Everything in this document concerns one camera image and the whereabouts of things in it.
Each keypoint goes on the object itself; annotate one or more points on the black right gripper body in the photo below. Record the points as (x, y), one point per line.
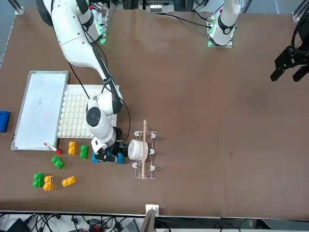
(119, 149)

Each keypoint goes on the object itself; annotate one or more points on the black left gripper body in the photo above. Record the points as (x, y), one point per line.
(304, 36)

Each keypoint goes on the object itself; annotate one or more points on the blue three-stud block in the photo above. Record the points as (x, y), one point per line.
(93, 159)
(120, 158)

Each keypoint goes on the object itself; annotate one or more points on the green two-stud block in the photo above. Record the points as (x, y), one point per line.
(58, 162)
(84, 151)
(38, 180)

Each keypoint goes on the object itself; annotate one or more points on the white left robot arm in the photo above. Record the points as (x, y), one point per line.
(225, 21)

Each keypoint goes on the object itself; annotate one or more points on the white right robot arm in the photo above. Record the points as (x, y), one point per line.
(72, 36)

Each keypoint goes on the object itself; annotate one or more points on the white studded baseplate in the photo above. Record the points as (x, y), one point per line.
(72, 116)

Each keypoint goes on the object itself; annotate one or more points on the red capped marker pen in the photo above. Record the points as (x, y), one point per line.
(58, 151)

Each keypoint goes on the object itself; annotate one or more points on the blue whiteboard eraser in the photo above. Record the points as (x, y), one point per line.
(3, 120)

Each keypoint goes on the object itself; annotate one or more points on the white cup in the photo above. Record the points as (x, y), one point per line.
(135, 149)

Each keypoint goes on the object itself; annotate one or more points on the yellow two-stud block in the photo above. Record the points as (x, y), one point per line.
(72, 148)
(69, 181)
(48, 183)

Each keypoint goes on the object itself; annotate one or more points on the white power strip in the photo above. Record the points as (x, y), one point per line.
(155, 8)

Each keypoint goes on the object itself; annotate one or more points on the aluminium frame post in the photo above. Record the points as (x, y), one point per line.
(18, 8)
(298, 14)

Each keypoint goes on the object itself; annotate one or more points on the white post bracket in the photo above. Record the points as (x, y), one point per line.
(152, 208)

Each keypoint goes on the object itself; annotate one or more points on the grey aluminium camera post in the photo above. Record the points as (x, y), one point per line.
(148, 222)

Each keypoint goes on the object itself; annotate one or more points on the whiteboard with metal frame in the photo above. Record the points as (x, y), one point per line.
(38, 108)

